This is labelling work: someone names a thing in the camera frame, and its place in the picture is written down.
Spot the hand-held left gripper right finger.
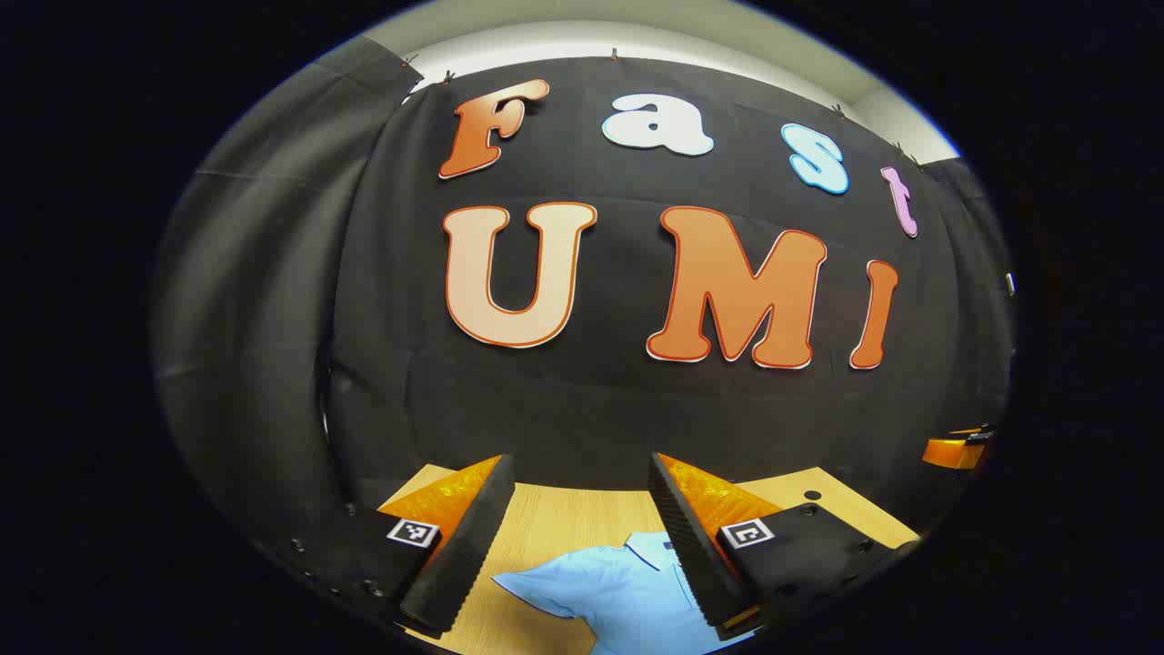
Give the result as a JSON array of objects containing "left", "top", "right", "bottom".
[{"left": 647, "top": 452, "right": 923, "bottom": 642}]

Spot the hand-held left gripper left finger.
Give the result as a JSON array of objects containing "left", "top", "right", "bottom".
[{"left": 273, "top": 453, "right": 517, "bottom": 636}]

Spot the light blue T-shirt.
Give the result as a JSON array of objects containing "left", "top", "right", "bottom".
[{"left": 491, "top": 530, "right": 758, "bottom": 655}]

